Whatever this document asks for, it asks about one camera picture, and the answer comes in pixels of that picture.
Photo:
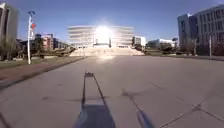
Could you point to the wide pale stairs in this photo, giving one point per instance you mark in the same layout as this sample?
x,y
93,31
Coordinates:
x,y
106,51

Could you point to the grey stone slab pavement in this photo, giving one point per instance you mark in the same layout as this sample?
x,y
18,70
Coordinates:
x,y
133,86

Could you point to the small pale building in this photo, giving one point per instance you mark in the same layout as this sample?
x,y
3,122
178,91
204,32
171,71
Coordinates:
x,y
139,40

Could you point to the white banded building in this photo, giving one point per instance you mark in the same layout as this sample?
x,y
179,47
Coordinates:
x,y
80,36

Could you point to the low pale building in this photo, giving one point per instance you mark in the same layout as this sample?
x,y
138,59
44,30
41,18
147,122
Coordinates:
x,y
160,42

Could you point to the robot's own part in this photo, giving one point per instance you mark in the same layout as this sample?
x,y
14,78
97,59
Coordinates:
x,y
83,117
144,120

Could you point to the red building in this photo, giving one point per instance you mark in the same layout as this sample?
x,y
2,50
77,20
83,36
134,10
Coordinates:
x,y
47,42

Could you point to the white lamp pole with sign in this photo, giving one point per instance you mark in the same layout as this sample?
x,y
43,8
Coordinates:
x,y
29,40

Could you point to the reddish ground strip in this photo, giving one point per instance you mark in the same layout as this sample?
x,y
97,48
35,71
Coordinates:
x,y
23,71

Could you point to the grass strip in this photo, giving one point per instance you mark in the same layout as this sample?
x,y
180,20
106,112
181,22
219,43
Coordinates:
x,y
20,62

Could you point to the grey building with window rows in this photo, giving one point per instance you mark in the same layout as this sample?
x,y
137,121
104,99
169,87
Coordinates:
x,y
206,28

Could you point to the tall building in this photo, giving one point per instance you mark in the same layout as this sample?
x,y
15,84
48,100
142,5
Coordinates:
x,y
8,30

